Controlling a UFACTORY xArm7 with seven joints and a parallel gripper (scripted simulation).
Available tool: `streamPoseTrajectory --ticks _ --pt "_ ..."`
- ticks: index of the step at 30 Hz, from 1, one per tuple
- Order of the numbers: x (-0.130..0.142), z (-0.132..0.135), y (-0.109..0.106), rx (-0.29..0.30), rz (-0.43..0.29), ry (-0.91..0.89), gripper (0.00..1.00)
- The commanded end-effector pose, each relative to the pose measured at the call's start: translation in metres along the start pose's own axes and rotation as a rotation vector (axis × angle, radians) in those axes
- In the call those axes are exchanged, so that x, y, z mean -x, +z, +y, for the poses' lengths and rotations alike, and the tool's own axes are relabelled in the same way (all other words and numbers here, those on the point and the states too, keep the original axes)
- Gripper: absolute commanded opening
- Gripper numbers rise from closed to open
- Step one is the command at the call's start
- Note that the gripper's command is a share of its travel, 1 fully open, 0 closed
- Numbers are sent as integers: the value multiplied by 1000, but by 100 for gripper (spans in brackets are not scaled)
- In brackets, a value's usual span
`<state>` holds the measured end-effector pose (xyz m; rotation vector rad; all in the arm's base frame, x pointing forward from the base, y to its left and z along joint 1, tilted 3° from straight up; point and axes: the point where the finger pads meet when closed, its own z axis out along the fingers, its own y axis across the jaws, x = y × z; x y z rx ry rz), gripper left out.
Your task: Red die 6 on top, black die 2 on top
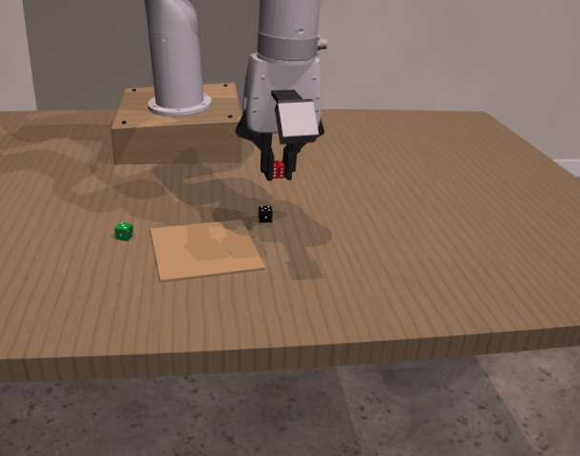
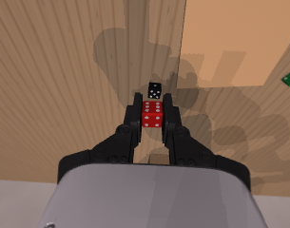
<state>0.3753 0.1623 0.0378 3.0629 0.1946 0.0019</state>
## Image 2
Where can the red die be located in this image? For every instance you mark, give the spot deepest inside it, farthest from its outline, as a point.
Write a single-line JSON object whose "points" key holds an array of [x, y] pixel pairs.
{"points": [[152, 114]]}

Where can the black die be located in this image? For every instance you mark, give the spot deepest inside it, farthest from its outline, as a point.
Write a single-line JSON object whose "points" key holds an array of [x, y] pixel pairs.
{"points": [[154, 90]]}

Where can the tan flat mat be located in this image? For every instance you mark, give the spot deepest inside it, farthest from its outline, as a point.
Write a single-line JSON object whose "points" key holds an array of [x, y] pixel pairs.
{"points": [[232, 42]]}

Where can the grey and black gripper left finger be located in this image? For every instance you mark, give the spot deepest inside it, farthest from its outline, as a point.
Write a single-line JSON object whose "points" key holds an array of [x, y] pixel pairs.
{"points": [[119, 147]]}

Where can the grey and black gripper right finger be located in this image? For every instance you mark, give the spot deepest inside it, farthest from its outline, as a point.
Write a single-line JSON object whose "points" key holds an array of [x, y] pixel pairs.
{"points": [[184, 150]]}

